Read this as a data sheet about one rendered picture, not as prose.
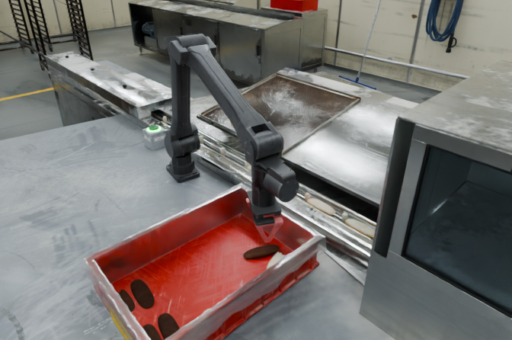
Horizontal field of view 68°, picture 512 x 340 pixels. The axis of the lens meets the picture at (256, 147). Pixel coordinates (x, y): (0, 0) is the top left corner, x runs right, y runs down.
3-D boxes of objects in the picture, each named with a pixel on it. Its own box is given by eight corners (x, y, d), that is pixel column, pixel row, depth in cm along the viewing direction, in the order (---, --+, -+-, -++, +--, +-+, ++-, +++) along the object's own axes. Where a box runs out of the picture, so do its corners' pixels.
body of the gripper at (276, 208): (255, 221, 89) (254, 194, 86) (246, 197, 98) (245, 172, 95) (282, 216, 90) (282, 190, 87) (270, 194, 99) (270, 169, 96)
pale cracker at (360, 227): (342, 223, 109) (342, 220, 108) (350, 217, 111) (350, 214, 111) (372, 240, 103) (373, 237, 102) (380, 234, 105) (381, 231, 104)
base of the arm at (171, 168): (165, 168, 142) (178, 184, 133) (163, 149, 138) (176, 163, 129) (187, 162, 146) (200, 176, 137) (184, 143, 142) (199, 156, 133)
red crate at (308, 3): (269, 8, 485) (269, -4, 479) (286, 4, 508) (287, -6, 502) (301, 11, 455) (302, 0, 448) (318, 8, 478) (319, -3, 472)
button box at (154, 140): (144, 152, 160) (140, 128, 155) (161, 146, 165) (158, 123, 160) (154, 159, 155) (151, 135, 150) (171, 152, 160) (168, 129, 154)
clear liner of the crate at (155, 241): (87, 287, 91) (78, 257, 87) (242, 206, 120) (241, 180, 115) (156, 396, 69) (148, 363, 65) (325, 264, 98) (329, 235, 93)
